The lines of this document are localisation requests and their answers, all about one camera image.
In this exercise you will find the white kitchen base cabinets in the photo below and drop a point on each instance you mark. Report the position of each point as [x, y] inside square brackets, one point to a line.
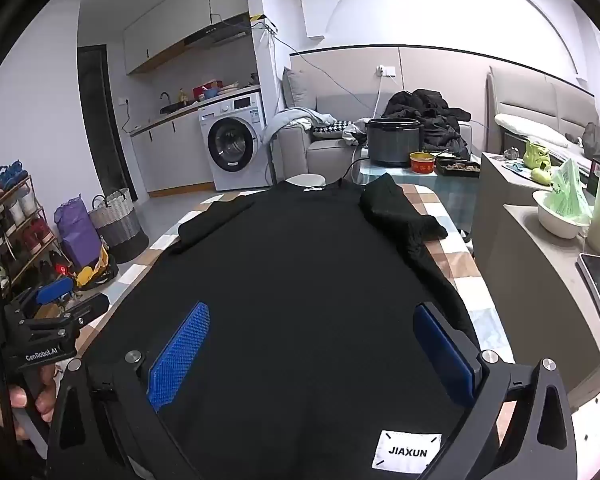
[170, 150]

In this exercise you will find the shoe rack with shoes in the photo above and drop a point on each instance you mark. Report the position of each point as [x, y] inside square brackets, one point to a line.
[25, 230]

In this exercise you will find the green plastic bag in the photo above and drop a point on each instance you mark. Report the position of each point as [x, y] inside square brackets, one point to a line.
[570, 190]

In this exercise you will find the dark rice cooker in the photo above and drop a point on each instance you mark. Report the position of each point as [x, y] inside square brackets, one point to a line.
[392, 142]

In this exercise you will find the white bowl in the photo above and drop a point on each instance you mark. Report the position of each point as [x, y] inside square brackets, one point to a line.
[555, 222]

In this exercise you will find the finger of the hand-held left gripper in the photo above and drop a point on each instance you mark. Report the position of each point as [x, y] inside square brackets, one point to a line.
[55, 291]
[87, 309]

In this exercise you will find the grey sofa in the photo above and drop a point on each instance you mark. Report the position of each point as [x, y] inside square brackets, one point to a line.
[325, 152]

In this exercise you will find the white washing machine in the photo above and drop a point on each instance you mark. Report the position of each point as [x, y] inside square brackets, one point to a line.
[232, 150]

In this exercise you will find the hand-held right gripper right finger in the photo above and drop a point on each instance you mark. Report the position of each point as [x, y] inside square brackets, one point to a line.
[445, 355]

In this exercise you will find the black faucet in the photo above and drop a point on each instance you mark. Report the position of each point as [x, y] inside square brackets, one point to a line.
[165, 100]

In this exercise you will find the woven laundry basket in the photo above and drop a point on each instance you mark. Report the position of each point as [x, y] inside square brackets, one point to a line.
[117, 225]

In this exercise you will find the white wall kitchen cabinets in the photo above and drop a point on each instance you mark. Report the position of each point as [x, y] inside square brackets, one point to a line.
[170, 20]

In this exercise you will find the range hood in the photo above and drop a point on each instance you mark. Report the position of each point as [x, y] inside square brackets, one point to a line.
[220, 35]

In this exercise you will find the red bowl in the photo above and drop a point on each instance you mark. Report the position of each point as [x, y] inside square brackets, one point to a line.
[422, 166]

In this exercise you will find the black knit sweater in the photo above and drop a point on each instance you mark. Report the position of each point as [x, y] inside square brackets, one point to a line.
[300, 285]

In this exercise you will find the black jacket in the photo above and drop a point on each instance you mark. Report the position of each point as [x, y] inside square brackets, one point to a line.
[430, 110]

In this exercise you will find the green toy mask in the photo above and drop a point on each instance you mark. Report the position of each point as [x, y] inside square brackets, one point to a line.
[539, 155]

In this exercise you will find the brown and blue checked tablecloth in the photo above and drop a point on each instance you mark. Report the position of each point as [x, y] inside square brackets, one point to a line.
[460, 270]

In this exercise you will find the grey sofa pillow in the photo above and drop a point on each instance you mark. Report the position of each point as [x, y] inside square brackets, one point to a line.
[297, 90]

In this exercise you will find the grey sideboard cabinet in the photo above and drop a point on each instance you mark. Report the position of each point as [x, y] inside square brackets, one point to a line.
[520, 260]

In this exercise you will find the black food tray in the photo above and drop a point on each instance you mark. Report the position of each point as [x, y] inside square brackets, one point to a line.
[457, 166]

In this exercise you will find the dark door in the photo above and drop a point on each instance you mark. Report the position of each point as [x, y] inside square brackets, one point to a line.
[100, 125]

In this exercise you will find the white round stool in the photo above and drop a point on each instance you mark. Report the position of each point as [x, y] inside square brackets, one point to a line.
[307, 180]

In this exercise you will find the yellow bag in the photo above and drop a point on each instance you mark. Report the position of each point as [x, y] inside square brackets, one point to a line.
[92, 272]

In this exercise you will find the teal checked tablecloth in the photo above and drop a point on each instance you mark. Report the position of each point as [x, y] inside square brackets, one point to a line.
[445, 190]

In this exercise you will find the purple bag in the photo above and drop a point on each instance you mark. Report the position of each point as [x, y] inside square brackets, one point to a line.
[75, 230]

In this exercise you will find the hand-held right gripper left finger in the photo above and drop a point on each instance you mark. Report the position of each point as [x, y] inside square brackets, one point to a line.
[180, 355]

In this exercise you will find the red box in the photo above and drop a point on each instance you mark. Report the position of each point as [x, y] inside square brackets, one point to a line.
[207, 89]

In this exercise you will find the person's left hand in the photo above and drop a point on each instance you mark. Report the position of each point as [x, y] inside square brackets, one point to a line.
[46, 400]

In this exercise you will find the white bed pillow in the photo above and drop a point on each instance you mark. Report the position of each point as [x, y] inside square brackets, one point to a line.
[530, 130]

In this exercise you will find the beige bed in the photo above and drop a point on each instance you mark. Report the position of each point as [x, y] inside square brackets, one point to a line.
[530, 105]

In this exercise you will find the grey blanket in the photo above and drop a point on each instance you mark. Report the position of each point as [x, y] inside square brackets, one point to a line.
[290, 122]

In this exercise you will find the white wall socket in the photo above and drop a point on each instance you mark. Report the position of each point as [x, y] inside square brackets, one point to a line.
[386, 70]

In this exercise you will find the black and white checked cushion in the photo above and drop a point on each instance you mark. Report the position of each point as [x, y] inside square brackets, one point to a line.
[332, 129]

